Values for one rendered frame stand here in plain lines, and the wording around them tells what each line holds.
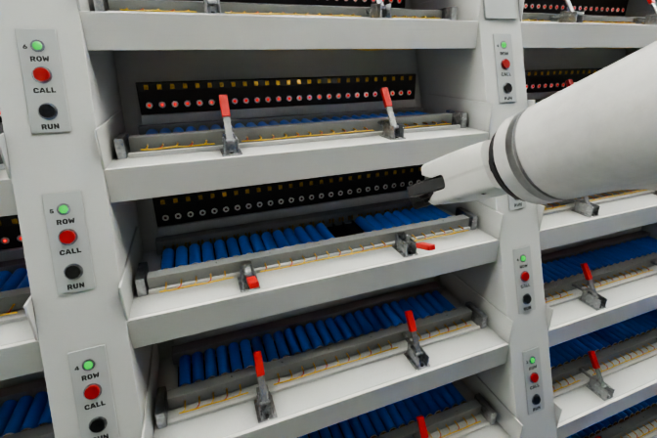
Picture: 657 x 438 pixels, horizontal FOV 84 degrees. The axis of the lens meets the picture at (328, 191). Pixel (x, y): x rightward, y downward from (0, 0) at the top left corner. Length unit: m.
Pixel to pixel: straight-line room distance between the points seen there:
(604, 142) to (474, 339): 0.56
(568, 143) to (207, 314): 0.46
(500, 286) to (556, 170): 0.48
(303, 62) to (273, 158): 0.31
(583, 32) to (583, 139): 0.66
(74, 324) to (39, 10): 0.38
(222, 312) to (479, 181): 0.38
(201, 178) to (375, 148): 0.27
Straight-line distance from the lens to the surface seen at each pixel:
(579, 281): 1.01
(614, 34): 1.02
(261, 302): 0.56
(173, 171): 0.53
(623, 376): 1.14
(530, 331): 0.83
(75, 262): 0.55
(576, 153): 0.30
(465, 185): 0.37
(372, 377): 0.68
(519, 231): 0.77
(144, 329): 0.57
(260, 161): 0.54
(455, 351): 0.75
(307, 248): 0.60
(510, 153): 0.33
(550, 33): 0.88
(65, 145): 0.55
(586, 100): 0.30
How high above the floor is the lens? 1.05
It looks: 3 degrees down
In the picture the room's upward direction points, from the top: 7 degrees counter-clockwise
